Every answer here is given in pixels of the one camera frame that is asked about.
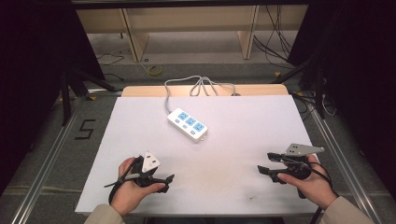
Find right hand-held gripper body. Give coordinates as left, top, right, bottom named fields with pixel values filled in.
left=271, top=142, right=325, bottom=184

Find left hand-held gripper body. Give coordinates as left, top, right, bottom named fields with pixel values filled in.
left=132, top=150, right=162, bottom=189

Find person's left hand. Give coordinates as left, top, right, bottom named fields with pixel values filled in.
left=110, top=157, right=167, bottom=217

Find person's right hand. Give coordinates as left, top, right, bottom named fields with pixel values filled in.
left=276, top=154, right=339, bottom=211

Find white table cover sheet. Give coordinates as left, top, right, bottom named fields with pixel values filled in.
left=75, top=94, right=327, bottom=217

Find white power strip blue sockets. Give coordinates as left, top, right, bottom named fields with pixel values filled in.
left=166, top=107, right=209, bottom=144

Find light wooden table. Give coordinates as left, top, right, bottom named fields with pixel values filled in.
left=120, top=83, right=290, bottom=98

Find black tripod stand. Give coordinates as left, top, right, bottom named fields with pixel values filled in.
left=60, top=67, right=123, bottom=127
left=273, top=57, right=329, bottom=120

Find yellow tape roll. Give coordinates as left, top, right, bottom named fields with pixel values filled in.
left=147, top=63, right=163, bottom=77

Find light wooden background desk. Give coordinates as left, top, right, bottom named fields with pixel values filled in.
left=76, top=4, right=310, bottom=63

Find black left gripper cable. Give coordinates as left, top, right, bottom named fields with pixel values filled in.
left=104, top=156, right=142, bottom=205

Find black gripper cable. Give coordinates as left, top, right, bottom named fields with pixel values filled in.
left=297, top=161, right=341, bottom=224
left=104, top=156, right=142, bottom=205

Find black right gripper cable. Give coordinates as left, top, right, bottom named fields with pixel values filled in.
left=297, top=161, right=341, bottom=224

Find metal floor rail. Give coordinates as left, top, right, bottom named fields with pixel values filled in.
left=306, top=101, right=386, bottom=224
left=9, top=95, right=89, bottom=224

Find white thin cable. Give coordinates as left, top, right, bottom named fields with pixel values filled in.
left=320, top=92, right=338, bottom=118

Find grey power strip cable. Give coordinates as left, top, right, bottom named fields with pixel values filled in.
left=163, top=75, right=241, bottom=115

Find bundle of black hanging cables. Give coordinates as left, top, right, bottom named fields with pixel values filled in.
left=252, top=4, right=296, bottom=70

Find thin black floor cable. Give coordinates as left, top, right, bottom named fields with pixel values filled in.
left=95, top=50, right=126, bottom=82

